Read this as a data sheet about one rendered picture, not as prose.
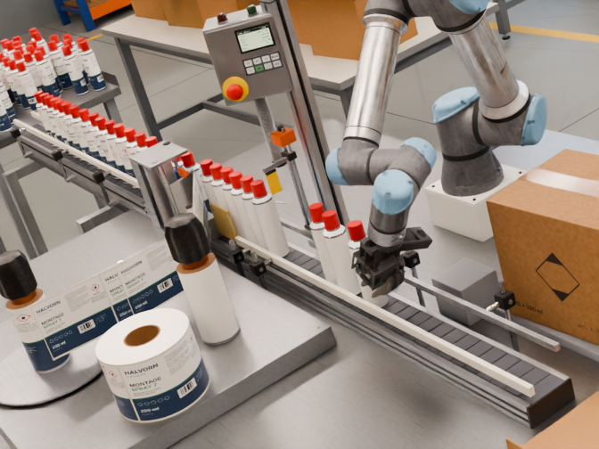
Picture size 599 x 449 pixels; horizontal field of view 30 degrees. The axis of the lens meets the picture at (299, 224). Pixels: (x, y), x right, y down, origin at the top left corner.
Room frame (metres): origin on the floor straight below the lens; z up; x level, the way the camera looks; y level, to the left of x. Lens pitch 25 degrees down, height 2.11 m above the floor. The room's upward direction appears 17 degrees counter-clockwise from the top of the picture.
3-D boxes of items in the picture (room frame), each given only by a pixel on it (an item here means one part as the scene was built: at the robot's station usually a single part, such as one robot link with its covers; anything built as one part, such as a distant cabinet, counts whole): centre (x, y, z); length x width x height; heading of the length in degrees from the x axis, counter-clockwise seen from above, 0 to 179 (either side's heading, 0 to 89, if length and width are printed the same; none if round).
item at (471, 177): (2.44, -0.43, 0.98); 0.15 x 0.15 x 0.10
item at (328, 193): (2.48, -0.09, 1.16); 0.04 x 0.04 x 0.67; 26
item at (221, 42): (2.51, -0.01, 1.38); 0.17 x 0.10 x 0.19; 81
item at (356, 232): (2.10, -0.11, 0.98); 0.05 x 0.05 x 0.20
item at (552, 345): (2.13, -0.14, 0.95); 1.07 x 0.01 x 0.01; 26
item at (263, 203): (2.48, 0.07, 0.98); 0.05 x 0.05 x 0.20
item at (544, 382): (2.37, 0.02, 0.86); 1.65 x 0.08 x 0.04; 26
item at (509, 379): (2.10, -0.07, 0.90); 1.07 x 0.01 x 0.02; 26
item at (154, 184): (2.72, 0.29, 1.01); 0.14 x 0.13 x 0.26; 26
